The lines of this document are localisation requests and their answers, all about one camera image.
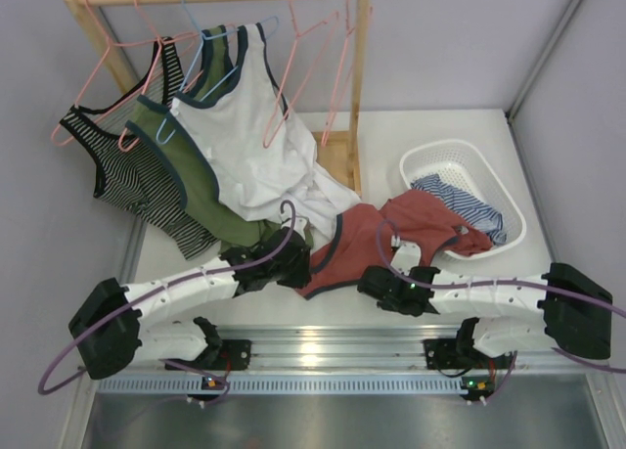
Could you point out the green tank top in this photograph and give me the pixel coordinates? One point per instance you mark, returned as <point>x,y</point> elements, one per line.
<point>182,160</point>

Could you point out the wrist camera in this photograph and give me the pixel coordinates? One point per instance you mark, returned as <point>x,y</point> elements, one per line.
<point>406,255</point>
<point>300,225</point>

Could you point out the red tank top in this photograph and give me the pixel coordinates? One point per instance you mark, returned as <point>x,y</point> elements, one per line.
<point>363,238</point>

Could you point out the black white striped tank top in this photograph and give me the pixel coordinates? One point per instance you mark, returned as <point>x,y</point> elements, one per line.
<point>128,174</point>

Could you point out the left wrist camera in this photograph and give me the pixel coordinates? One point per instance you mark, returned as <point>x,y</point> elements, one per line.
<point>300,225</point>

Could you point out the white plastic laundry basket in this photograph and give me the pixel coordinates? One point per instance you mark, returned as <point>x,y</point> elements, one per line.
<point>462,165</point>

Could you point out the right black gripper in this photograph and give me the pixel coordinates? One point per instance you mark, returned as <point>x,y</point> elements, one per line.
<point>386,304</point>

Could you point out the blue wire hanger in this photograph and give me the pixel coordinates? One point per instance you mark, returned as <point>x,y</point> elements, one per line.
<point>196,62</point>

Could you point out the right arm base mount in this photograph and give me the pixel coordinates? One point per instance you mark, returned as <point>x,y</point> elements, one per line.
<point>456,356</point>

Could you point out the wooden clothes rack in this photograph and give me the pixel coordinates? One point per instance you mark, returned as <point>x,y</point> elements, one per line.
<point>337,150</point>

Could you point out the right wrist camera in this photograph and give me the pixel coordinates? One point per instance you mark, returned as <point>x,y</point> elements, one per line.
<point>406,255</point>

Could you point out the aluminium mounting rail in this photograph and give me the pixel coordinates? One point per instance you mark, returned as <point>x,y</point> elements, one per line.
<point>323,349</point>

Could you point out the slotted cable duct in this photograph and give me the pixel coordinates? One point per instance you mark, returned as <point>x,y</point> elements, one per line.
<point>175,383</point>

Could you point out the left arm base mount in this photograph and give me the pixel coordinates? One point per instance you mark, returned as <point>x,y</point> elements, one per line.
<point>232,353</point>

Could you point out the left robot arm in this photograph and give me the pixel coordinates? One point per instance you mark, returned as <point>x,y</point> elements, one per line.
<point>118,326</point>

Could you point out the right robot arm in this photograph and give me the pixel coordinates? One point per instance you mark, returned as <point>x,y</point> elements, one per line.
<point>561,309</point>

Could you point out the blue striped garment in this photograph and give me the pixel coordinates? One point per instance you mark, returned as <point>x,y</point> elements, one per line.
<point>478,214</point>

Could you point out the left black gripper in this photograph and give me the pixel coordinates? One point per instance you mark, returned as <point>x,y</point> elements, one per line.
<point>297,252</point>

